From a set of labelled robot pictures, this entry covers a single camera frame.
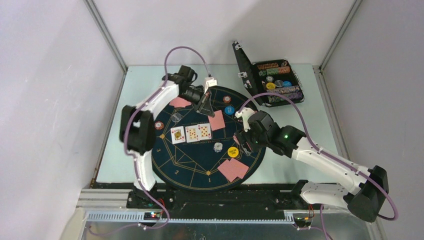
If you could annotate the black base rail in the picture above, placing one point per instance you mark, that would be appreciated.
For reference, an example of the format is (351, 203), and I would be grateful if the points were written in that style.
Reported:
(244, 202)

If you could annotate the clear dealer button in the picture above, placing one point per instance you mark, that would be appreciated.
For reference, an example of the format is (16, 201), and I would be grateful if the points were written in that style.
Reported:
(176, 117)

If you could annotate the blue white chip stack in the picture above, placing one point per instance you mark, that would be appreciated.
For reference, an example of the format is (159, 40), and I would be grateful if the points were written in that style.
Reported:
(217, 147)

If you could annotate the blue small blind button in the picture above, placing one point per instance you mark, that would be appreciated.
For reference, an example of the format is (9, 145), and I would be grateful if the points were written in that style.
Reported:
(229, 110)

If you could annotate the face up nine card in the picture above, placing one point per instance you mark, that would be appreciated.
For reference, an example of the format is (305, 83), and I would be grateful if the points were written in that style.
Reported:
(192, 133)

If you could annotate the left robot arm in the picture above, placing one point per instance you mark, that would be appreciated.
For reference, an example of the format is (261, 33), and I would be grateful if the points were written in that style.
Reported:
(137, 124)

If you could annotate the face up eight card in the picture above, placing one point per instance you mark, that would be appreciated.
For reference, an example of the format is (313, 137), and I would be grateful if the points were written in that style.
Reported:
(204, 131)

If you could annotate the yellow button in case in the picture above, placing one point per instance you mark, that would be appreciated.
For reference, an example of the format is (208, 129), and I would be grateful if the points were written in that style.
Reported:
(270, 86)

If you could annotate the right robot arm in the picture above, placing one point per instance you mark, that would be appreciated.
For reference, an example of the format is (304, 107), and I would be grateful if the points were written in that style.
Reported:
(358, 189)

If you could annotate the yellow big blind button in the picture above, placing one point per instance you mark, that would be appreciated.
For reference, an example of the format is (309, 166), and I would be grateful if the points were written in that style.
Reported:
(233, 152)

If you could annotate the pink playing card deck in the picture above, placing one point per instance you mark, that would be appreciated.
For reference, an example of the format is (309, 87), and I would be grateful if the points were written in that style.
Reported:
(243, 144)

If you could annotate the round dark poker mat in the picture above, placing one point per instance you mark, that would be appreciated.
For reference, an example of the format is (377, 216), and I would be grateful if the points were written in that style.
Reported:
(194, 166)

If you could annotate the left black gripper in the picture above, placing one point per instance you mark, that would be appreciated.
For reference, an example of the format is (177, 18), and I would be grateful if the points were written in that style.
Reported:
(205, 106)

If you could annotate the pink dealt card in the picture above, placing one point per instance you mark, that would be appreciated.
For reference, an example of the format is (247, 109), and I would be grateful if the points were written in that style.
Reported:
(179, 102)
(240, 168)

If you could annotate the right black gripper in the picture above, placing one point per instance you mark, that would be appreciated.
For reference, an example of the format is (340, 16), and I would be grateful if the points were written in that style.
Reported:
(244, 136)

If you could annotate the red poker chip stack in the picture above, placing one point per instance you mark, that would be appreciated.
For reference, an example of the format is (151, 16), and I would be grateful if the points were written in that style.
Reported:
(227, 99)

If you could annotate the black poker chip case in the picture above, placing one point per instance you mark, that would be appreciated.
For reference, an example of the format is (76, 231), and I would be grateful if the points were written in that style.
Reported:
(272, 76)

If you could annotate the pink card mid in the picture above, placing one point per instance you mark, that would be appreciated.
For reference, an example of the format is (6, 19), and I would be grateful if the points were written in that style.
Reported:
(217, 121)

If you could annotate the blue button in case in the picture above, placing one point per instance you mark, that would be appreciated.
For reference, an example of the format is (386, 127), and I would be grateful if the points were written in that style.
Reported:
(287, 84)

